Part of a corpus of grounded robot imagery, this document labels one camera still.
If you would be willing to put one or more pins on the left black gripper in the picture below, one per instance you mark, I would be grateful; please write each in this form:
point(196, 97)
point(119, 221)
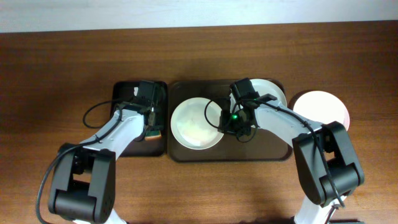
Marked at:
point(154, 123)

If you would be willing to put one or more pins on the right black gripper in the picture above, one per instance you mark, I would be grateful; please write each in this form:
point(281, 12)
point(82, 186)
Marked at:
point(225, 121)

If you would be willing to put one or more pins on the green and orange sponge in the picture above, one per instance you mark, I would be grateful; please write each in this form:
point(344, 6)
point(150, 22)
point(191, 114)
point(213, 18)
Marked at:
point(152, 135)

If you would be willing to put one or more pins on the cream plate with red stain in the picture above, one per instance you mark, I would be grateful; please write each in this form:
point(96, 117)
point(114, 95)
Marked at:
point(193, 126)

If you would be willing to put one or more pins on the pale grey stained plate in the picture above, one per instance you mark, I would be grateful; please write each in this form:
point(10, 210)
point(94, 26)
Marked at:
point(264, 87)

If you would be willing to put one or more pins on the white plate with red stain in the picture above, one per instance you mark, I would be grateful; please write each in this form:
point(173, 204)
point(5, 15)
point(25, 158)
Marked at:
point(320, 106)

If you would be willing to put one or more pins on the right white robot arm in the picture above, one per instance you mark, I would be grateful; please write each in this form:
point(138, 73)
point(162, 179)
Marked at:
point(327, 164)

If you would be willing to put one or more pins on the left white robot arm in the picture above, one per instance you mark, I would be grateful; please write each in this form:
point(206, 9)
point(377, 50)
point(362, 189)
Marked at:
point(83, 187)

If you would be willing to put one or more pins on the small black tray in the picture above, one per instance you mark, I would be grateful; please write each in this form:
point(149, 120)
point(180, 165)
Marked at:
point(123, 91)

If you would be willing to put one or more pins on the large brown serving tray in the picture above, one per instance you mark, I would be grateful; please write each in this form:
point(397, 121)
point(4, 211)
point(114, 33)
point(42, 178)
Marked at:
point(265, 146)

